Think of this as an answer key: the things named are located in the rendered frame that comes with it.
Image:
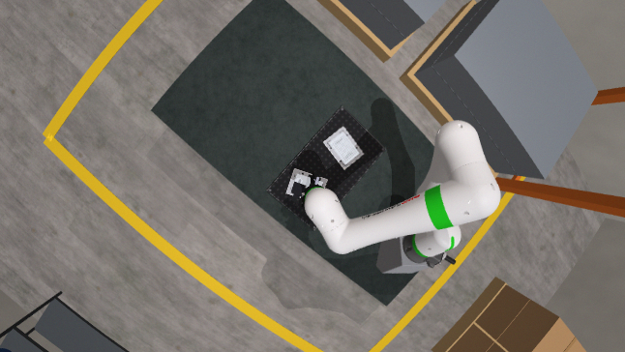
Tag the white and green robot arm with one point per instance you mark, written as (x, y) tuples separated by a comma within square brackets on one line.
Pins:
[(471, 193)]

